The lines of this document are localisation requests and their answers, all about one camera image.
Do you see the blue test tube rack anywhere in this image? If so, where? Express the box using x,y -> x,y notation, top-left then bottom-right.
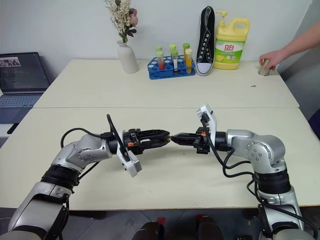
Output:
147,55 -> 197,81

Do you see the dark rounded shape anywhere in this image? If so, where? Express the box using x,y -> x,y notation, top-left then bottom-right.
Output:
138,216 -> 167,240
195,213 -> 225,240

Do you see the dried flower bouquet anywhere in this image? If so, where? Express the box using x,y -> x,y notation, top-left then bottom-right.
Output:
104,0 -> 139,45

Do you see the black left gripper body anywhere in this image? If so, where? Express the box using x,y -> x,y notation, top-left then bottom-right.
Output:
122,128 -> 146,155

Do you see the black canvas sneaker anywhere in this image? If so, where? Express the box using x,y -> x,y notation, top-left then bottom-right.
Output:
195,6 -> 217,77

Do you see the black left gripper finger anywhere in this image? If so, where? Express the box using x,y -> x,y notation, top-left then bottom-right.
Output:
141,137 -> 171,149
139,128 -> 171,139

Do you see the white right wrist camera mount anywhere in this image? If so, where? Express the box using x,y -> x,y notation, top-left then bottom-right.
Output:
195,102 -> 218,146

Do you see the green-capped tube white label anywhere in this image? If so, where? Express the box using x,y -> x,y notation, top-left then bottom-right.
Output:
170,50 -> 179,75

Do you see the yellow detergent pump bottle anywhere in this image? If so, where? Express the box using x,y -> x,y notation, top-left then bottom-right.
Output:
212,10 -> 251,71

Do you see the dark blue object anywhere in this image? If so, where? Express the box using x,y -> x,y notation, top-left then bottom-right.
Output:
308,109 -> 320,141

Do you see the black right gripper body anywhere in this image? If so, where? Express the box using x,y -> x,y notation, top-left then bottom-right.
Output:
192,126 -> 211,155

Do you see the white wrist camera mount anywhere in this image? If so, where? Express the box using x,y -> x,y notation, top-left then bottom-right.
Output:
195,102 -> 218,146
115,129 -> 144,179

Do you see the black flat strip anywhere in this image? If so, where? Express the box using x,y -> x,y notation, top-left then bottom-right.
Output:
6,123 -> 20,135

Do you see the green-capped tube orange liquid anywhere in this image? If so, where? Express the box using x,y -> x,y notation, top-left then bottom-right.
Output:
184,48 -> 194,69

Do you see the grey open laptop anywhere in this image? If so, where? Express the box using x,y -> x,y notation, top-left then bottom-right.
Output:
0,51 -> 51,125

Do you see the green-capped tube red liquid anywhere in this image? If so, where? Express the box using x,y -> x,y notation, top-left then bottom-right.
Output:
155,50 -> 165,71

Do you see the small silver metal can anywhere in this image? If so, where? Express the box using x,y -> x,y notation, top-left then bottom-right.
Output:
257,59 -> 272,77

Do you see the person's bare hand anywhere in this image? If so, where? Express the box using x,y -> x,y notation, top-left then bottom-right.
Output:
258,49 -> 283,71

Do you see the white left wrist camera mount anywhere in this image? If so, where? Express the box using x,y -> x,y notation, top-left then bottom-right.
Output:
115,129 -> 144,179

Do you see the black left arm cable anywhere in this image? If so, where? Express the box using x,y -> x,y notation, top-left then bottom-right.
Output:
60,113 -> 131,181

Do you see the white ceramic vase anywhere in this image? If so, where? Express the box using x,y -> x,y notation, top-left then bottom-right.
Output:
116,39 -> 140,75

